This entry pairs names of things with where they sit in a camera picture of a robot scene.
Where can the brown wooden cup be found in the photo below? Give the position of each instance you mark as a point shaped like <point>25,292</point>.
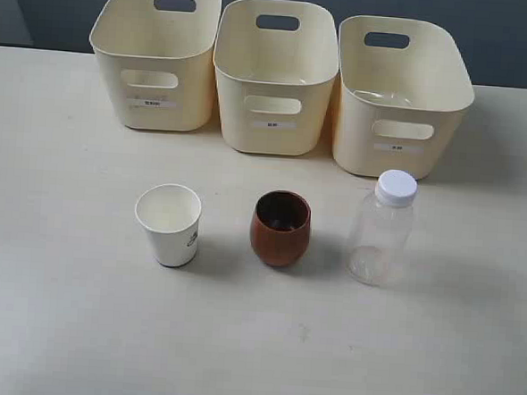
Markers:
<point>280,228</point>

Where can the left cream plastic bin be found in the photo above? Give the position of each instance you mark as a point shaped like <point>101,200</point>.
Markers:
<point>156,60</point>

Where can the cream plastic bin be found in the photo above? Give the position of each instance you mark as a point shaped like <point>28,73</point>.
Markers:
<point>275,63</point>
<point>156,60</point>
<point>404,89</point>

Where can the clear plastic bottle white cap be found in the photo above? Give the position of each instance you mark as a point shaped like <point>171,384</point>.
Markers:
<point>383,224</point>

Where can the right cream plastic bin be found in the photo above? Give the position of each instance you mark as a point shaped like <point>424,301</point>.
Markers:
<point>404,89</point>

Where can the white paper cup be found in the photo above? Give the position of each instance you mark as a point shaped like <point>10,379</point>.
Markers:
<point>169,214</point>

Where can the middle cream plastic bin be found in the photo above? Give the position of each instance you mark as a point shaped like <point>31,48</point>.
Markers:
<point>275,63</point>

